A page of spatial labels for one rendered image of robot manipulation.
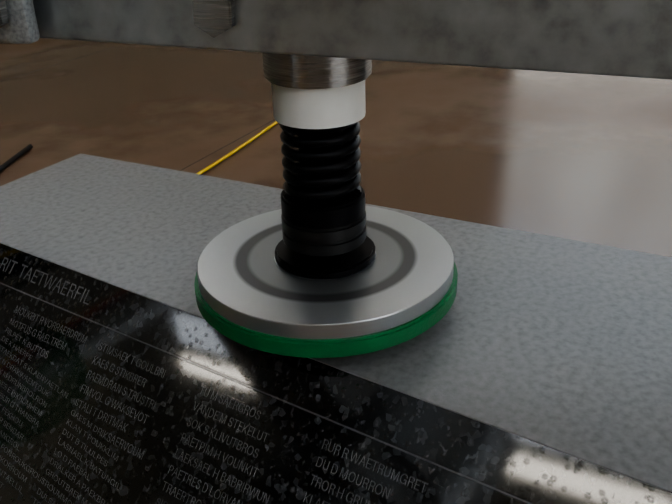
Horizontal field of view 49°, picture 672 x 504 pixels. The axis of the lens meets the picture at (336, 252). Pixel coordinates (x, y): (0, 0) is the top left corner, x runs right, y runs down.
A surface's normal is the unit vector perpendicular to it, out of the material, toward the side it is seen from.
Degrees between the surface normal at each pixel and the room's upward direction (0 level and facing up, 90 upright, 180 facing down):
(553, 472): 45
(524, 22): 90
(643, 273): 0
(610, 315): 0
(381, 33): 90
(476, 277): 0
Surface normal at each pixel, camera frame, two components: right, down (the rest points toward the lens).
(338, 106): 0.44, 0.41
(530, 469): -0.41, -0.34
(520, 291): -0.03, -0.88
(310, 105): -0.13, 0.47
